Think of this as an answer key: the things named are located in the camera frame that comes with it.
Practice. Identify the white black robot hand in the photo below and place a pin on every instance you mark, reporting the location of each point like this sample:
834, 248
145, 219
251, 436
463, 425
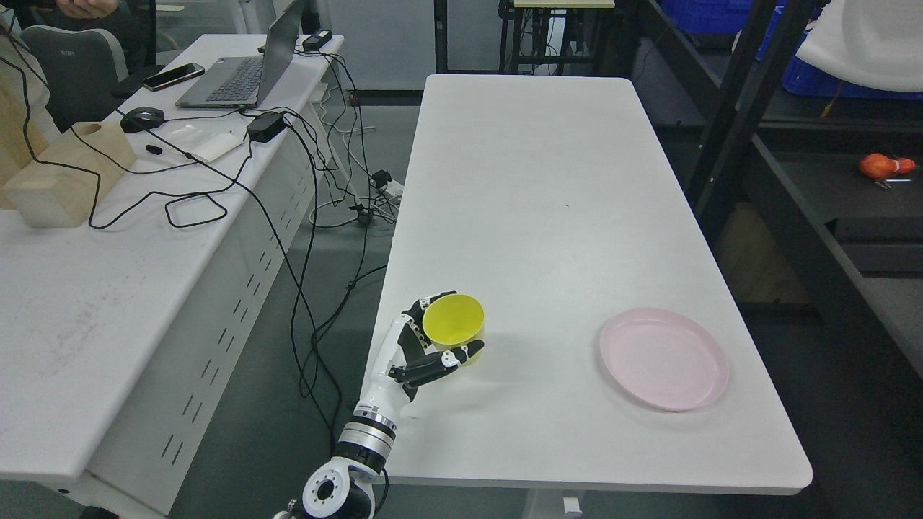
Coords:
410, 356

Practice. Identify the yellow plastic cup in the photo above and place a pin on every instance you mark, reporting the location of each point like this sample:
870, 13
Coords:
453, 320

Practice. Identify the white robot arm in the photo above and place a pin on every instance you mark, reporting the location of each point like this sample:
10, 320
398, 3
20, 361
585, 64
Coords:
343, 487

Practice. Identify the black metal shelf rack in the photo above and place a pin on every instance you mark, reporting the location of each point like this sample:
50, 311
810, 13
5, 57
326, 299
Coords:
855, 246

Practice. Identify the orange object on shelf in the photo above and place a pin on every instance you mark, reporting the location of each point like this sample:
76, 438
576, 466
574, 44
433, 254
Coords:
879, 166

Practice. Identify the pink plastic plate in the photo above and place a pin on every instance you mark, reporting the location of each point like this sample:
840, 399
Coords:
664, 359

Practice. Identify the black power adapter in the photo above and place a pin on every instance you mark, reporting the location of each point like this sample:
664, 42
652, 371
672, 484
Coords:
265, 127

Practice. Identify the white paper packet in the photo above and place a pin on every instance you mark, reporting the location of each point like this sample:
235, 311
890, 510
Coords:
202, 144

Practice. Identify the white desk with panel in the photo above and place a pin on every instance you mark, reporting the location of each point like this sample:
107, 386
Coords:
118, 341

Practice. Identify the grey laptop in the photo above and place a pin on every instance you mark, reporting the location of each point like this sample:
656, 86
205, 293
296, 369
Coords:
244, 82

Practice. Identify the black computer mouse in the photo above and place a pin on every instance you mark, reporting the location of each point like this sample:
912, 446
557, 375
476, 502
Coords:
141, 119

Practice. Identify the black smartphone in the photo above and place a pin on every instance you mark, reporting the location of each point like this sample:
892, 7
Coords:
170, 77

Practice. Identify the wooden block with hole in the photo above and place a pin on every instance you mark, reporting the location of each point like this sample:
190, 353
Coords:
59, 189

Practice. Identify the grey office chair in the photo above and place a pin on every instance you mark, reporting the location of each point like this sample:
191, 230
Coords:
81, 69

